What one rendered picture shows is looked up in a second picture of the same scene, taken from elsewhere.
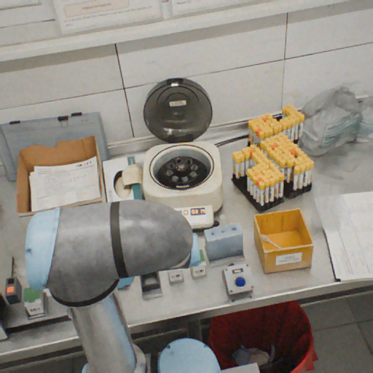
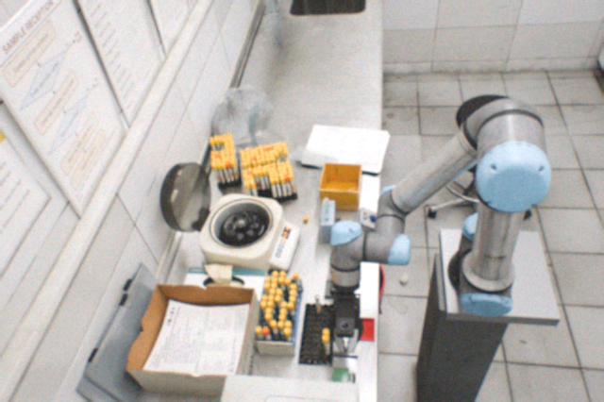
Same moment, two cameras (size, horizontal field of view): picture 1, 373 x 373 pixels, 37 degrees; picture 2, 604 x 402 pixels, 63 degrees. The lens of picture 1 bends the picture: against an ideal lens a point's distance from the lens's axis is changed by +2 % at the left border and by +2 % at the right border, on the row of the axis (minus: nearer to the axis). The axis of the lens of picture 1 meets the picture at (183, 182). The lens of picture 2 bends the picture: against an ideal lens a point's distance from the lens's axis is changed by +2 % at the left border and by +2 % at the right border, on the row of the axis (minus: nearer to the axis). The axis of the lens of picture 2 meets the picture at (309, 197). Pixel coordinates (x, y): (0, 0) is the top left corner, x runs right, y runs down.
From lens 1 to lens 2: 1.11 m
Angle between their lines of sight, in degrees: 48
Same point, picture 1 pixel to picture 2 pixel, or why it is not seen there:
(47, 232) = (529, 149)
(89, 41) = (109, 194)
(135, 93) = (142, 221)
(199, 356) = not seen: hidden behind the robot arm
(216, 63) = (164, 143)
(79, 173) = (181, 324)
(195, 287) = not seen: hidden behind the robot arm
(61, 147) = (146, 325)
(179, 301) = (364, 272)
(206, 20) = (154, 106)
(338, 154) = (262, 140)
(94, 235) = (534, 126)
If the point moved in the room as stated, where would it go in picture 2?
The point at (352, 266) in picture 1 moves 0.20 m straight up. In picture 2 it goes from (371, 161) to (371, 119)
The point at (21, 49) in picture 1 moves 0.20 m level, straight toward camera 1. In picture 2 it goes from (72, 259) to (166, 248)
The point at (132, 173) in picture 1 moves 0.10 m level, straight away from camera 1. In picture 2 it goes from (219, 268) to (187, 267)
